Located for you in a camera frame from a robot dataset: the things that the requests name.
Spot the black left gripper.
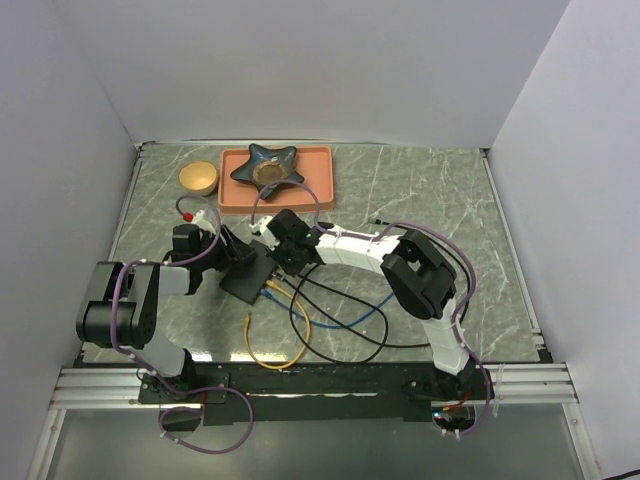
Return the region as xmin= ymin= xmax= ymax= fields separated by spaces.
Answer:
xmin=195 ymin=224 xmax=256 ymax=271

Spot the black network switch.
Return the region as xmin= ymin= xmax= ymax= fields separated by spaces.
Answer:
xmin=219 ymin=240 xmax=278 ymax=305

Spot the yellow ethernet cable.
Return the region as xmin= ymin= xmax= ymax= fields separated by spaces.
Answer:
xmin=242 ymin=279 xmax=312 ymax=371

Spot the blue ethernet cable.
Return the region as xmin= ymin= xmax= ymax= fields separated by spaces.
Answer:
xmin=262 ymin=287 xmax=399 ymax=330

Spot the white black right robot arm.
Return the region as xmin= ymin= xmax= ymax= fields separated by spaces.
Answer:
xmin=251 ymin=209 xmax=472 ymax=399

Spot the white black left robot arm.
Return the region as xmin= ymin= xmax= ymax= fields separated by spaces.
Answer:
xmin=76 ymin=223 xmax=256 ymax=402

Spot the yellow wooden bowl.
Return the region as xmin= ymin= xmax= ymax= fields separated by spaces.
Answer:
xmin=178 ymin=161 xmax=220 ymax=196

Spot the blue star-shaped dish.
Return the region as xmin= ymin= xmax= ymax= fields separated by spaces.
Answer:
xmin=230 ymin=143 xmax=305 ymax=200

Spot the salmon pink tray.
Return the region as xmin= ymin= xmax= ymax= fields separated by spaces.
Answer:
xmin=218 ymin=145 xmax=335 ymax=216

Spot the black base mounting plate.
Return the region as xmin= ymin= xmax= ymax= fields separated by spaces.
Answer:
xmin=138 ymin=362 xmax=494 ymax=426

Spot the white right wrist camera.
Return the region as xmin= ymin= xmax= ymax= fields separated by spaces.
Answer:
xmin=250 ymin=216 xmax=279 ymax=250

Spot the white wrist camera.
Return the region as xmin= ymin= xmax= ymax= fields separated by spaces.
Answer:
xmin=182 ymin=208 xmax=217 ymax=235
xmin=250 ymin=216 xmax=279 ymax=250

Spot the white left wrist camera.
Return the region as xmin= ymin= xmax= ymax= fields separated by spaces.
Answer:
xmin=182 ymin=208 xmax=217 ymax=235

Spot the aluminium frame rail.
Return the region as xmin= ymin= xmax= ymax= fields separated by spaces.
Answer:
xmin=49 ymin=364 xmax=579 ymax=410

